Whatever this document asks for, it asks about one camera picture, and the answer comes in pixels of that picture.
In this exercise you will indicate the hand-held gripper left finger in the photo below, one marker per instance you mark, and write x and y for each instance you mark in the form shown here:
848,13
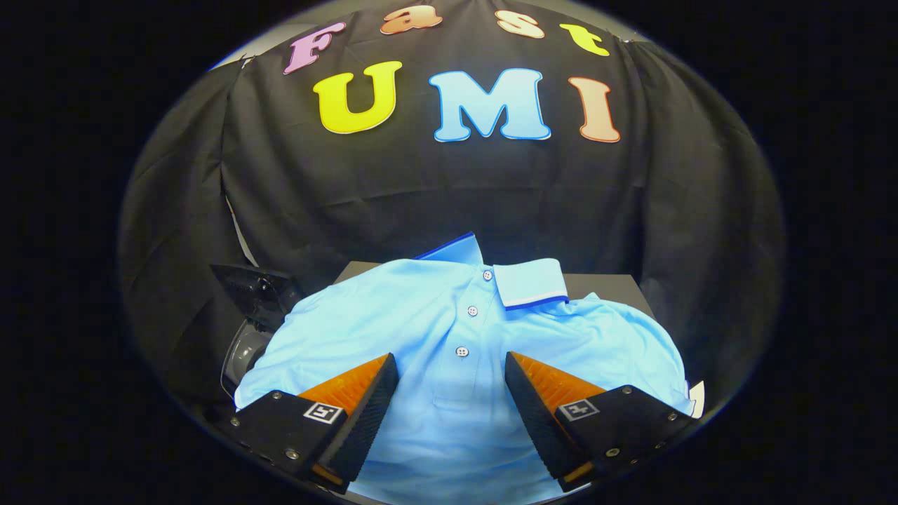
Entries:
365,421

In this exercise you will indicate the black backdrop cloth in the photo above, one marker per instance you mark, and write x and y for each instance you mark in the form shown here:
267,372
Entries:
421,189

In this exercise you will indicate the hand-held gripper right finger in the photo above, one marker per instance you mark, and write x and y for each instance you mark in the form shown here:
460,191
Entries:
537,421

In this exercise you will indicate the light blue polo shirt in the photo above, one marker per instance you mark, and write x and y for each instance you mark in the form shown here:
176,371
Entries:
449,407

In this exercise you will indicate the beige cabinet with dark top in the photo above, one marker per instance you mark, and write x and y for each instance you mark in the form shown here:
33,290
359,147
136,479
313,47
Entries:
610,287

